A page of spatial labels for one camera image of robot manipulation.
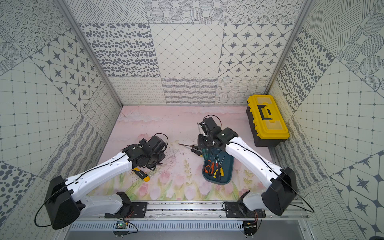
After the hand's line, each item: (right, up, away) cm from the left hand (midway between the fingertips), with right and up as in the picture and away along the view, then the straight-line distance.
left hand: (164, 153), depth 80 cm
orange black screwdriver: (+24, -10, +6) cm, 26 cm away
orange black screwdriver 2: (+27, -9, +8) cm, 30 cm away
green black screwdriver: (+22, +2, -4) cm, 22 cm away
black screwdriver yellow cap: (+18, -2, +14) cm, 23 cm away
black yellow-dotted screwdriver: (+16, +1, +16) cm, 22 cm away
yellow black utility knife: (-14, -13, +4) cm, 20 cm away
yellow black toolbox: (+60, +17, +9) cm, 63 cm away
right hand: (+21, +5, -1) cm, 21 cm away
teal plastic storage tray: (+30, -10, +8) cm, 33 cm away
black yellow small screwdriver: (+28, -13, +2) cm, 30 cm away
